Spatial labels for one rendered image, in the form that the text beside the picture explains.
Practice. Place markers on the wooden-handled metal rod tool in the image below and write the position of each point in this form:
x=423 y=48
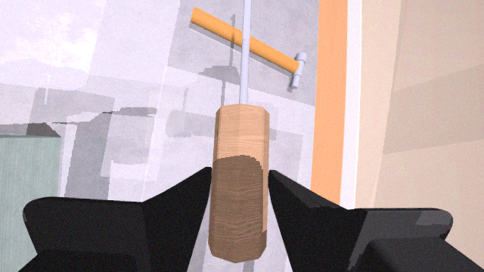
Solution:
x=238 y=206

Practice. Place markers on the small hammer with orange handle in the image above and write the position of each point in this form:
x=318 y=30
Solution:
x=234 y=35

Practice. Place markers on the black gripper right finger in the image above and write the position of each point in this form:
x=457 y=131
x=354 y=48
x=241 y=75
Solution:
x=321 y=236

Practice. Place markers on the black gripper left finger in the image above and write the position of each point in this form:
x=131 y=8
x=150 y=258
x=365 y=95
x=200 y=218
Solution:
x=160 y=233

